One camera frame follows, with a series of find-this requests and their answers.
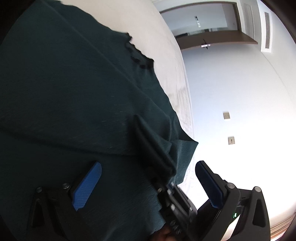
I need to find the dark green knit sweater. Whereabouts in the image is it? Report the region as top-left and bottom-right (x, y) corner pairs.
(1, 1), (197, 240)

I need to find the person's right hand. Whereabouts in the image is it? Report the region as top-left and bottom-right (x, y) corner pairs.
(151, 227), (175, 241)

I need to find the beige bed sheet mattress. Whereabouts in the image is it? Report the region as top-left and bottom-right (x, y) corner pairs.
(62, 0), (194, 137)

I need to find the lower wall socket plate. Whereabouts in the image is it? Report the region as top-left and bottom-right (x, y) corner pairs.
(228, 137), (235, 145)

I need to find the wall socket plate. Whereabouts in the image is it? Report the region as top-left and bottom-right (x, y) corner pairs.
(228, 137), (235, 145)
(223, 112), (230, 120)

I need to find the upper wall socket plate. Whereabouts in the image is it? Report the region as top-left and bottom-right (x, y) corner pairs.
(223, 112), (230, 120)

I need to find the white wall air vent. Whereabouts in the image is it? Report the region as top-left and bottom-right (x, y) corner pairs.
(260, 4), (273, 53)

